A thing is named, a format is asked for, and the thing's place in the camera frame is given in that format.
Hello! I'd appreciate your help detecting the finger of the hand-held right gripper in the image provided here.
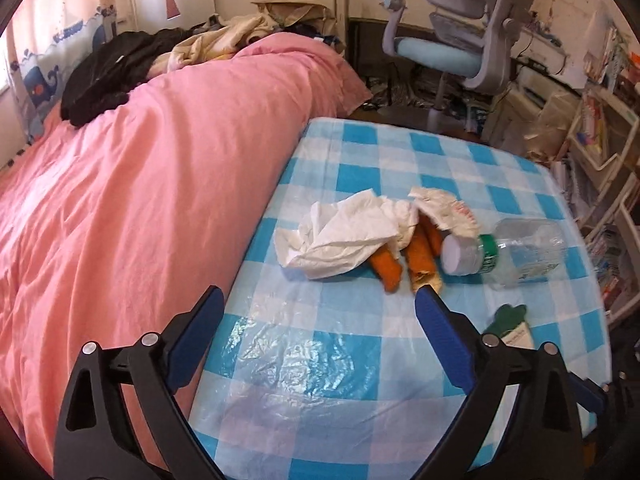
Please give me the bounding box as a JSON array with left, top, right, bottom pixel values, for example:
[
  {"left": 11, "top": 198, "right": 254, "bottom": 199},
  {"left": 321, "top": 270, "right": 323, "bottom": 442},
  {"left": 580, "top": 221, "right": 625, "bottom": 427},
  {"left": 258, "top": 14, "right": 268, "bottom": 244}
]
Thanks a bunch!
[{"left": 569, "top": 372, "right": 608, "bottom": 416}]

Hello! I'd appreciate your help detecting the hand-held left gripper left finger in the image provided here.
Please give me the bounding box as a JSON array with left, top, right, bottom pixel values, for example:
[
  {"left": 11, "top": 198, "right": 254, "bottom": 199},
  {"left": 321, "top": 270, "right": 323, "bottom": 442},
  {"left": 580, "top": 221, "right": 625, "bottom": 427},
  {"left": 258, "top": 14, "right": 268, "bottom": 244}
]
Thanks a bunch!
[{"left": 52, "top": 285, "right": 226, "bottom": 480}]

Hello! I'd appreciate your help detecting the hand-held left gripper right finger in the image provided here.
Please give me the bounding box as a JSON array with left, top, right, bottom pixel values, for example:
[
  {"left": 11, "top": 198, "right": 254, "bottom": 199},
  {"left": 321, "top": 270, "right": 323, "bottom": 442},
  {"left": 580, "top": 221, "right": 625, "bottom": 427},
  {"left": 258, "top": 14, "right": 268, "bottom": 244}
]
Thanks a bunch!
[{"left": 415, "top": 285, "right": 586, "bottom": 480}]

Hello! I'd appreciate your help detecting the orange peel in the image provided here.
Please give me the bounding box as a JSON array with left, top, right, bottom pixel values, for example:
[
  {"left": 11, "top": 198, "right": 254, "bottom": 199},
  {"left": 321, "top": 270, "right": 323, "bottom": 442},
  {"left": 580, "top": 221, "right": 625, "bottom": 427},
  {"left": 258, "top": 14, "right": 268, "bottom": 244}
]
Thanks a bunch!
[
  {"left": 422, "top": 215, "right": 444, "bottom": 257},
  {"left": 404, "top": 232, "right": 443, "bottom": 293},
  {"left": 369, "top": 245, "right": 403, "bottom": 292}
]

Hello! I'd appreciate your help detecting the clear plastic bottle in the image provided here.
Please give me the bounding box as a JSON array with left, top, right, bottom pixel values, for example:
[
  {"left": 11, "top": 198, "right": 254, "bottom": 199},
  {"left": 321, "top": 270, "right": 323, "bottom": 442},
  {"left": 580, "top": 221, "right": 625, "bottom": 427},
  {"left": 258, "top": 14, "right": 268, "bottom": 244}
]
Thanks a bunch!
[{"left": 440, "top": 217, "right": 568, "bottom": 290}]

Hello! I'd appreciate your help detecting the white tissue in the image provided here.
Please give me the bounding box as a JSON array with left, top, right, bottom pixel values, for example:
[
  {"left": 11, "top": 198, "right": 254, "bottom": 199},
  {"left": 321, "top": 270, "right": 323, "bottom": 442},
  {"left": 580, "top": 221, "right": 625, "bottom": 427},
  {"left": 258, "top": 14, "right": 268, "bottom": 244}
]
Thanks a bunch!
[{"left": 274, "top": 189, "right": 420, "bottom": 281}]

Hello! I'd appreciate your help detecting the white crumpled plastic bag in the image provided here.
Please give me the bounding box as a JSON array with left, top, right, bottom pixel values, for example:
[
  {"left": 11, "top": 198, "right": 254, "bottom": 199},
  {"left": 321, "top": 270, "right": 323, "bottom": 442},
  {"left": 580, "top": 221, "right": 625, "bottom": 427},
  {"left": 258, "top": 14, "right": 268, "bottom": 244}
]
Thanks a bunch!
[{"left": 409, "top": 186, "right": 481, "bottom": 238}]

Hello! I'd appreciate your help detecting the pink blanket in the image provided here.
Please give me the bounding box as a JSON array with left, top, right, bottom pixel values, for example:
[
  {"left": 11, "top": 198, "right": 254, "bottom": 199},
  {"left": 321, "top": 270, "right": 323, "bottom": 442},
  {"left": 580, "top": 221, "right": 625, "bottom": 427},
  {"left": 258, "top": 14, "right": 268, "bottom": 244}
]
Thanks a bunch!
[{"left": 0, "top": 32, "right": 373, "bottom": 461}]

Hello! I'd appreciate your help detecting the blue checked tablecloth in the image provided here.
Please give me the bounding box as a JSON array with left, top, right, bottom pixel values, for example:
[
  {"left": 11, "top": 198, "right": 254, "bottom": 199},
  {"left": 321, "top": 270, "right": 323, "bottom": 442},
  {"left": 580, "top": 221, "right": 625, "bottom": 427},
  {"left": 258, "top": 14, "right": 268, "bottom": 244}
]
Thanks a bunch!
[{"left": 187, "top": 117, "right": 613, "bottom": 480}]

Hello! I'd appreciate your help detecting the white book shelf rack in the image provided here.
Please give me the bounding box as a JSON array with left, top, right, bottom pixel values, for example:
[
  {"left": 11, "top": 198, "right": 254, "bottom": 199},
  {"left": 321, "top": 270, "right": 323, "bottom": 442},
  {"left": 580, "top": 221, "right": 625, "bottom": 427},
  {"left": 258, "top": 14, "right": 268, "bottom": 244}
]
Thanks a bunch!
[{"left": 550, "top": 75, "right": 640, "bottom": 311}]

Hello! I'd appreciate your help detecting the crumpled clear plastic bag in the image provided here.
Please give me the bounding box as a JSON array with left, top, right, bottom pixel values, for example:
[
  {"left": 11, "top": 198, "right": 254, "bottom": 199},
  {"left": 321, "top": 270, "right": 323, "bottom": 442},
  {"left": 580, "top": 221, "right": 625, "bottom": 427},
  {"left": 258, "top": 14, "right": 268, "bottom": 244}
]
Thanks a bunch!
[{"left": 525, "top": 87, "right": 583, "bottom": 161}]

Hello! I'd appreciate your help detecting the white storage box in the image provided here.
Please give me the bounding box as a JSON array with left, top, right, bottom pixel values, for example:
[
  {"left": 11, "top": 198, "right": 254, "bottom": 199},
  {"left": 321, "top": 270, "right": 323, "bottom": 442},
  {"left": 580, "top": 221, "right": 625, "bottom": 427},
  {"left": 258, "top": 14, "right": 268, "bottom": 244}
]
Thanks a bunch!
[{"left": 500, "top": 67, "right": 556, "bottom": 111}]

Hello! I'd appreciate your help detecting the black garment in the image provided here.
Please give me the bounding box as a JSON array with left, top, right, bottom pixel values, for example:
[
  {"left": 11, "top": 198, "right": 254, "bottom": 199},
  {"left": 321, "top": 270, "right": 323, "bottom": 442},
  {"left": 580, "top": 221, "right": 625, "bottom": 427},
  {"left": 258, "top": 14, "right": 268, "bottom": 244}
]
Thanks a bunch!
[{"left": 61, "top": 30, "right": 193, "bottom": 127}]

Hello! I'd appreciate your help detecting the grey and blue office chair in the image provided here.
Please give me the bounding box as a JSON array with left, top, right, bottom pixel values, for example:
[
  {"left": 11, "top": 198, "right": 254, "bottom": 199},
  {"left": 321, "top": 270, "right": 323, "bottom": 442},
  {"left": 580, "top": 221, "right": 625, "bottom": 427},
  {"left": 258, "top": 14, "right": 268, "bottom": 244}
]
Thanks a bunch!
[{"left": 372, "top": 0, "right": 538, "bottom": 133}]

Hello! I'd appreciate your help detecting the beige crumpled cloth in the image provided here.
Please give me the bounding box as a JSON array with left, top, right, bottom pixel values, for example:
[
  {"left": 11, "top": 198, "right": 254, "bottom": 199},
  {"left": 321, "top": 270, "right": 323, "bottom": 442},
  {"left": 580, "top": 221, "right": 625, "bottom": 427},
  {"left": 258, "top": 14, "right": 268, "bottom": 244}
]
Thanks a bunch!
[{"left": 152, "top": 12, "right": 281, "bottom": 78}]

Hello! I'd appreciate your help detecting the whale print curtain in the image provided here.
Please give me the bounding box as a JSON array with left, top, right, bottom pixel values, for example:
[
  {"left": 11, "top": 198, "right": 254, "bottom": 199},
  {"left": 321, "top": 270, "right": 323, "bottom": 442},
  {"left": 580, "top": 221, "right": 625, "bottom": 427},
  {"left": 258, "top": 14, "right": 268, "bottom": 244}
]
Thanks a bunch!
[{"left": 0, "top": 0, "right": 118, "bottom": 146}]

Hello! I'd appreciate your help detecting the khaki fabric bag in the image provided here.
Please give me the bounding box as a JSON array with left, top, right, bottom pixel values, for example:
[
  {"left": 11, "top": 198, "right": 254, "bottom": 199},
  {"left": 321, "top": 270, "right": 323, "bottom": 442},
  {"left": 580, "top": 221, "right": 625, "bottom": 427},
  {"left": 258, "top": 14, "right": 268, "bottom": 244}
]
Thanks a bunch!
[{"left": 250, "top": 0, "right": 346, "bottom": 53}]

